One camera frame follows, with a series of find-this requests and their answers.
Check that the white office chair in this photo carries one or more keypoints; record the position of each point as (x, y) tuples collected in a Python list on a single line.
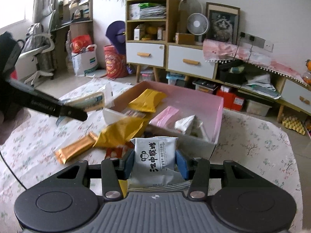
[(39, 41)]

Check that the white triangular snack packet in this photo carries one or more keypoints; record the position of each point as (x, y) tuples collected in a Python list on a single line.
[(190, 125)]

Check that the cardboard box on cabinet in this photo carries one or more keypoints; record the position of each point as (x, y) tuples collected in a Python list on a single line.
[(184, 39)]

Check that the yellow snack bag in box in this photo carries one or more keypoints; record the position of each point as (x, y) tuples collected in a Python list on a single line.
[(147, 101)]

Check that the framed cat picture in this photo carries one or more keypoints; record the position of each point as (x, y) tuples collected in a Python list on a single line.
[(224, 22)]

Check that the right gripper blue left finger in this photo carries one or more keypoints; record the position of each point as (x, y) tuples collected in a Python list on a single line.
[(112, 171)]

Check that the white monkey biscuit packet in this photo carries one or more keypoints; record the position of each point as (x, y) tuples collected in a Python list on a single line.
[(154, 165)]

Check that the stack of papers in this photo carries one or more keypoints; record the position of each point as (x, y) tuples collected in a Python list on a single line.
[(152, 11)]

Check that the yellow snack bag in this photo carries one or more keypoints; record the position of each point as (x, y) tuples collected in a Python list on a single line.
[(147, 101), (120, 132)]

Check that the orange fruit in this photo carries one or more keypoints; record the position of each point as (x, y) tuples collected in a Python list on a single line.
[(308, 64)]

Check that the pink cardboard box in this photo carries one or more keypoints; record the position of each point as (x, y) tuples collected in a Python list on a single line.
[(206, 107)]

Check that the gold long snack bar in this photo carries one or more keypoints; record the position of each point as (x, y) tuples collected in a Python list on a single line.
[(72, 150)]

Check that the red storage box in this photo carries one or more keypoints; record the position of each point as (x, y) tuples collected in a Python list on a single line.
[(231, 100)]

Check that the red snack packet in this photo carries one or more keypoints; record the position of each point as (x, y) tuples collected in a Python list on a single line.
[(118, 152)]

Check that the white desk fan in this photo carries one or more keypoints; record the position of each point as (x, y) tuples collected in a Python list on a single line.
[(198, 25)]

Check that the white shopping bag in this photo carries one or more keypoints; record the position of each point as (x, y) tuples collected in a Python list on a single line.
[(85, 62)]

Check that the low tv cabinet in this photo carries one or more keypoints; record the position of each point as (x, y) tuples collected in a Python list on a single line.
[(266, 85)]

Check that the floral tablecloth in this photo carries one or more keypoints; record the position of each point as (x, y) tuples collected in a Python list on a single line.
[(28, 146)]

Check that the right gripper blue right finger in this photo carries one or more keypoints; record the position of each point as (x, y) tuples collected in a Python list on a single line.
[(196, 170)]

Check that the purple plush toy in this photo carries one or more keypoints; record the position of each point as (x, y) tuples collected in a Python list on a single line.
[(116, 35)]

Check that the yellow egg tray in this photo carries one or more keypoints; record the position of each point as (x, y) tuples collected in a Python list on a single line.
[(293, 123)]

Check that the pink snack packet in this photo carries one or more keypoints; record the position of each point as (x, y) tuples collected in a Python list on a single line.
[(167, 118)]

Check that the red printed bag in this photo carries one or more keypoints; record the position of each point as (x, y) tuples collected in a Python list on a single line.
[(115, 63)]

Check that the pink floral cloth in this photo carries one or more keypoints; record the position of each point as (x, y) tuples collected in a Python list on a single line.
[(220, 51)]

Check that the wooden cabinet with drawers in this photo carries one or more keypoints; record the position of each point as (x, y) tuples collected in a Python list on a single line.
[(151, 43)]

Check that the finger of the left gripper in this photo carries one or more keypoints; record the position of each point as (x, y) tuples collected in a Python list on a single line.
[(29, 97)]

